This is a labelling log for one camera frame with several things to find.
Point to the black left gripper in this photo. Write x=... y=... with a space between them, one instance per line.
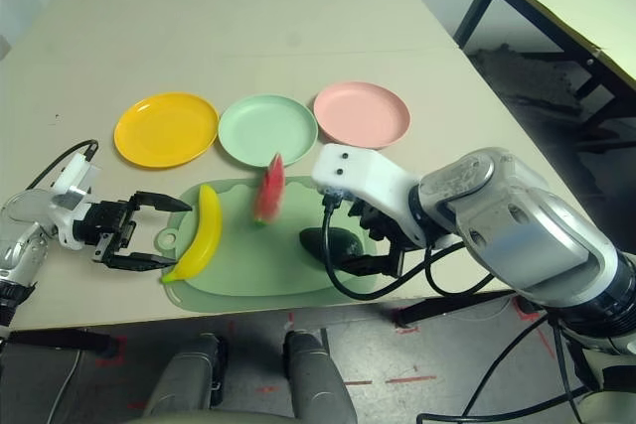
x=107 y=228

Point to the grey robot left leg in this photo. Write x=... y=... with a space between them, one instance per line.
x=189 y=374

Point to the long red floor tape dash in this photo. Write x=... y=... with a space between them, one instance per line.
x=412 y=379

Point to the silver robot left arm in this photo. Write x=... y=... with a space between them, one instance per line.
x=20 y=255

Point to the beige robot torso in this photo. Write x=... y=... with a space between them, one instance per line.
x=208 y=419

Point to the yellow plastic plate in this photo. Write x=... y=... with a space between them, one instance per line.
x=166 y=131

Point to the yellow toy banana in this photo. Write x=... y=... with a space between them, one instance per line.
x=206 y=230

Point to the pink plastic plate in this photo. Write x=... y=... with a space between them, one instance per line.
x=363 y=113

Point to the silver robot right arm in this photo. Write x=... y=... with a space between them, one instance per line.
x=522 y=225

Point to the grey robot right leg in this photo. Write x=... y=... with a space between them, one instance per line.
x=318 y=379

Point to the green cutting board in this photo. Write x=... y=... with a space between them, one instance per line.
x=258 y=265

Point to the grey robot leg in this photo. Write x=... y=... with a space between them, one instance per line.
x=318 y=379
x=189 y=374

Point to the short red floor tape dash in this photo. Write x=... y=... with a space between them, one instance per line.
x=358 y=382

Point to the mint green plastic plate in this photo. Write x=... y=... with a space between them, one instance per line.
x=263 y=128

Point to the side table with black frame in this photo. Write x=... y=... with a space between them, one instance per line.
x=561 y=2

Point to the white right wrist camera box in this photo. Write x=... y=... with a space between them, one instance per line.
x=367 y=171

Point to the red watermelon slice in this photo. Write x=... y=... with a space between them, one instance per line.
x=270 y=190

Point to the red floor tape square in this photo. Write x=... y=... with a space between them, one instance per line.
x=407 y=329
x=121 y=352

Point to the dark green toy avocado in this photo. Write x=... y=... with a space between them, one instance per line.
x=313 y=245

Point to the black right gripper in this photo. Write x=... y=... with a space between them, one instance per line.
x=392 y=250

